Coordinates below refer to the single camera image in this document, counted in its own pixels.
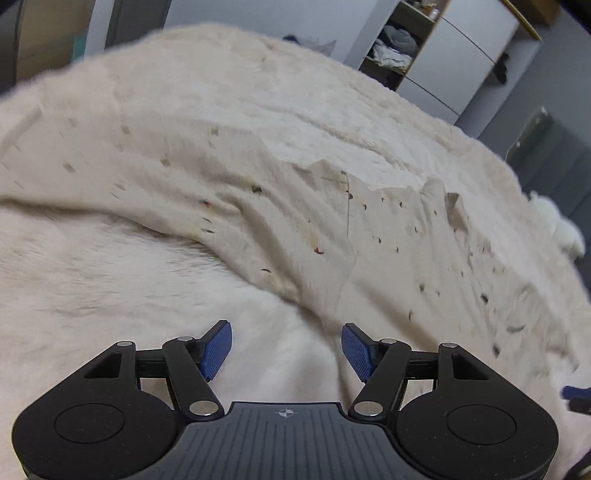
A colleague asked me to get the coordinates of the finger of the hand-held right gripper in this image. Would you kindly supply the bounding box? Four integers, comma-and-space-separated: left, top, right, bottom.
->
560, 384, 591, 415

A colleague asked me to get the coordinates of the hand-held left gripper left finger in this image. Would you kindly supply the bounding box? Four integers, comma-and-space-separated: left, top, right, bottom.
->
83, 319, 232, 422

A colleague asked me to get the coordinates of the white folded cloth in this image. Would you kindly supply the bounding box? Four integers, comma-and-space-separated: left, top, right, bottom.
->
371, 39, 412, 70

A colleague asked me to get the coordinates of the grey door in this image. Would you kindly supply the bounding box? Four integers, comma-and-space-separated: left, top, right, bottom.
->
103, 0, 172, 49

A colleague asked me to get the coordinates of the white wardrobe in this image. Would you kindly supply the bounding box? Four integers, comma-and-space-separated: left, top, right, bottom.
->
357, 0, 544, 126

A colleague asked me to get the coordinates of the cream fluffy blanket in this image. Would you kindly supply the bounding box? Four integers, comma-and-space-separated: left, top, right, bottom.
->
0, 23, 591, 480

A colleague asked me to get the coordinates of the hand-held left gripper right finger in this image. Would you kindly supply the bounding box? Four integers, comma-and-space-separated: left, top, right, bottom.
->
341, 322, 490, 422

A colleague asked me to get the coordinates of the beige printed pajama top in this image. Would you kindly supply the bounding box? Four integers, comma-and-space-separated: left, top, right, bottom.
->
0, 102, 583, 372

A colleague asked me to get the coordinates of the tan drawer cabinet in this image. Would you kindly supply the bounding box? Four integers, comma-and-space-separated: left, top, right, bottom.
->
0, 0, 94, 89

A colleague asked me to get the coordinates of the white cable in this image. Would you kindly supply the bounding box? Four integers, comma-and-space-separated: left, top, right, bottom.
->
505, 108, 550, 163

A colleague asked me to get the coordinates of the clothes pile on floor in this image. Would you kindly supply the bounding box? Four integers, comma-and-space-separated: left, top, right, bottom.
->
300, 36, 338, 55

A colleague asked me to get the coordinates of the white plush toy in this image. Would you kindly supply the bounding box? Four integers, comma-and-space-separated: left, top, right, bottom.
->
528, 191, 587, 257

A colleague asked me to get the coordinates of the grey padded headboard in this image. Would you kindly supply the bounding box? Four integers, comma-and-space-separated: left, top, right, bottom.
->
505, 106, 591, 223

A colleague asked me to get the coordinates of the dark hanging garment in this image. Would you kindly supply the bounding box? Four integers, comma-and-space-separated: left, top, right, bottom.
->
491, 52, 511, 84

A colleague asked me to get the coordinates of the grey folded cloth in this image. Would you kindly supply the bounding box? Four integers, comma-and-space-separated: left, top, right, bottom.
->
383, 25, 419, 49

